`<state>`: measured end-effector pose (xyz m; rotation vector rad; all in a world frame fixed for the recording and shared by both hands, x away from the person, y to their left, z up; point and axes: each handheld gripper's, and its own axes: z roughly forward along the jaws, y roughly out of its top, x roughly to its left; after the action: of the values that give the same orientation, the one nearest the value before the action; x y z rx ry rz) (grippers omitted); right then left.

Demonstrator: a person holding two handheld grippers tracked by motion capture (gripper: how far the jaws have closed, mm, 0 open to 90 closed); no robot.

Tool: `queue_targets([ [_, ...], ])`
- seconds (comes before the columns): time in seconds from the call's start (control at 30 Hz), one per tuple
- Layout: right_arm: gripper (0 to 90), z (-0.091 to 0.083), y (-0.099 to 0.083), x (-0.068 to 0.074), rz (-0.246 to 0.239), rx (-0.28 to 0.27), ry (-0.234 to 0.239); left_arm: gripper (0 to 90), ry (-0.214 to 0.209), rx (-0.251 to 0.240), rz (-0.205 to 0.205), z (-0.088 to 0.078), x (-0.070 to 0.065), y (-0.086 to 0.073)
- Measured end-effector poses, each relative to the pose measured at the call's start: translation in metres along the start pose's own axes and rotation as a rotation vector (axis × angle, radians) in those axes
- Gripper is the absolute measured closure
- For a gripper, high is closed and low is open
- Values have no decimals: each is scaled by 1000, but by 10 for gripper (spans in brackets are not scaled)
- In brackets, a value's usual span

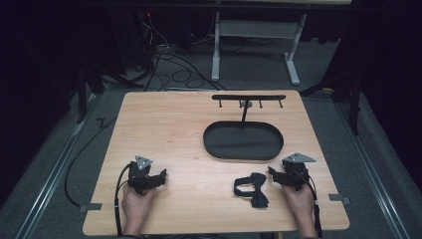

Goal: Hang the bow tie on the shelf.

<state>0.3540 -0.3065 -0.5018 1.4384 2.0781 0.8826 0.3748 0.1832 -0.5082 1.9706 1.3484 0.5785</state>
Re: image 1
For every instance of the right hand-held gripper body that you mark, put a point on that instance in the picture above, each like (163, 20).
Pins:
(295, 170)

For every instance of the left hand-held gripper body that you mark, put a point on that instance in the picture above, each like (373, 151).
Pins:
(140, 172)

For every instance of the black bow tie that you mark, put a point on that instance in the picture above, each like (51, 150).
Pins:
(254, 189)

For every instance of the black hook rack with tray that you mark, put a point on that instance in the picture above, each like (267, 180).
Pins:
(244, 141)

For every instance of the person's right hand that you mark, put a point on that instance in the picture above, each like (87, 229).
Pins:
(299, 203)

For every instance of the person's left hand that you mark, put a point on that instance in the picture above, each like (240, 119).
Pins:
(135, 206)

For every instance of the grey tape strip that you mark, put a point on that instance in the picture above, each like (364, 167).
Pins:
(90, 207)
(339, 198)

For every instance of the black metal stand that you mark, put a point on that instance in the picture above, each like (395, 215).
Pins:
(355, 96)
(87, 83)

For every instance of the silver floor rail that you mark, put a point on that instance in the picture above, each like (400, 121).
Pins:
(49, 179)
(378, 186)

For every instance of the white metal desk frame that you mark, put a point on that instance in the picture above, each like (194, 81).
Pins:
(258, 29)

